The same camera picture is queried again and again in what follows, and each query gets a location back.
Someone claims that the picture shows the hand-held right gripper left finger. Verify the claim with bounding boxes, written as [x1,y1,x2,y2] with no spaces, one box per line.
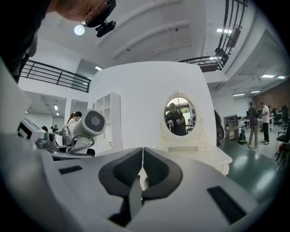
[54,146,145,232]

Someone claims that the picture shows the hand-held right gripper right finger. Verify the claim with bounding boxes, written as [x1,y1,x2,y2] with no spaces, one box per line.
[130,146,259,232]

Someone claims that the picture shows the white shelf unit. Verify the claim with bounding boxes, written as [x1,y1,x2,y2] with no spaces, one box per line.
[94,92,123,152]

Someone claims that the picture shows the round ceiling light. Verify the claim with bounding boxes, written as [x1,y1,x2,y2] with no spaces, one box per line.
[73,24,86,36]

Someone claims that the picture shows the person's glasses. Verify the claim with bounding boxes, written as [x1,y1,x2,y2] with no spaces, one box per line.
[80,0,112,27]

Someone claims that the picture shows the white hair dryer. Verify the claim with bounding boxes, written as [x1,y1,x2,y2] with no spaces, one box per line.
[65,109,107,155]

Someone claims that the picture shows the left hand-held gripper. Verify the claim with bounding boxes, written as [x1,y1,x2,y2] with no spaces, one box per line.
[17,117,96,160]

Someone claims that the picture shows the black office chair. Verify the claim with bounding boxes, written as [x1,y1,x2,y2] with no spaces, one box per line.
[275,121,290,164]

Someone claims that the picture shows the black head camera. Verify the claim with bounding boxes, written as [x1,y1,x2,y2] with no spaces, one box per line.
[94,19,117,38]

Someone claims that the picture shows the person's head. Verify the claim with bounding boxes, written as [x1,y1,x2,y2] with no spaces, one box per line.
[46,0,114,23]

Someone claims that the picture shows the cream ornate dressing table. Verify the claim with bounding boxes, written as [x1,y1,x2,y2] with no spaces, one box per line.
[158,90,233,177]

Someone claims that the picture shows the person's black clothing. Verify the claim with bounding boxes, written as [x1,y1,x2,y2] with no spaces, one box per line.
[0,0,52,83]

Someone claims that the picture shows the small grey shelf cabinet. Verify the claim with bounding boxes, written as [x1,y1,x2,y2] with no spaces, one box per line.
[223,114,242,141]

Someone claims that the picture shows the oval white-framed mirror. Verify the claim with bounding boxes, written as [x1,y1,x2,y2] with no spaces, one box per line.
[164,97,197,137]

